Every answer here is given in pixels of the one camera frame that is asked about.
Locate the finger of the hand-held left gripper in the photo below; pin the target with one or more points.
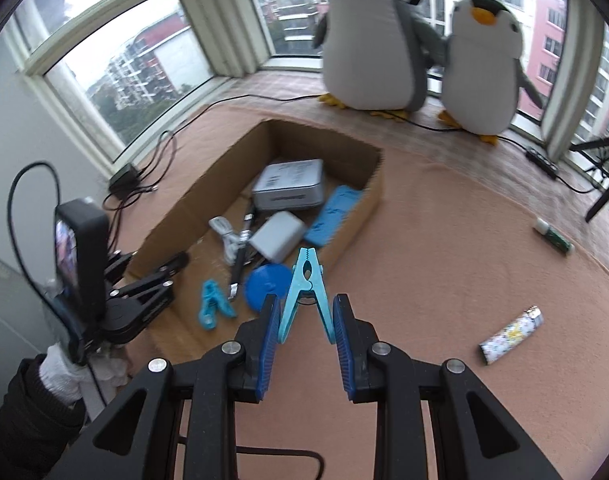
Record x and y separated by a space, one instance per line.
118 266
159 272

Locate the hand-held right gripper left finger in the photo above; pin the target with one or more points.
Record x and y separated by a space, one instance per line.
267 345

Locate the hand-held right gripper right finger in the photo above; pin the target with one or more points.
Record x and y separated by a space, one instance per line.
342 350

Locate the blue clothespin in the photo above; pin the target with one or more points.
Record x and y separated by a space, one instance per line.
209 305
304 275

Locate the cardboard box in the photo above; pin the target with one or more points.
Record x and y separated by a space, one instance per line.
329 146

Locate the person's left forearm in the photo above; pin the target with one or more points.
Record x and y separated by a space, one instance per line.
24 420

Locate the person's left hand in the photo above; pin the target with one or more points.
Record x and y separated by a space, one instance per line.
59 375

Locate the blue round lid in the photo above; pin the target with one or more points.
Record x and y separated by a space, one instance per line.
262 285

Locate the black pen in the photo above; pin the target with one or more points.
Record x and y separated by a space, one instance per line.
240 260

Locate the black power adapter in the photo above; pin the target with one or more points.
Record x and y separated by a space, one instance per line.
124 180

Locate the grey metal box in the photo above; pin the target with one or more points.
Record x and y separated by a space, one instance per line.
289 180

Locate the patterned lighter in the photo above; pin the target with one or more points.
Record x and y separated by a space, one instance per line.
509 335

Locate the green glue stick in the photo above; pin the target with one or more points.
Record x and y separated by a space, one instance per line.
554 237

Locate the black power strip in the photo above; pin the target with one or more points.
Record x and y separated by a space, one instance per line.
542 160

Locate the black tripod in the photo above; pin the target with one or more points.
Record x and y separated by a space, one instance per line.
604 200

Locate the small grey penguin plush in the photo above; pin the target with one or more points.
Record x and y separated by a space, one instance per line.
479 70

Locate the large grey penguin plush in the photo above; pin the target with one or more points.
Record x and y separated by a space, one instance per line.
369 35

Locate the white wall charger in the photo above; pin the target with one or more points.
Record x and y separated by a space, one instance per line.
277 235

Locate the white window frame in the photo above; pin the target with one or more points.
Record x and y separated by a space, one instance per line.
214 20

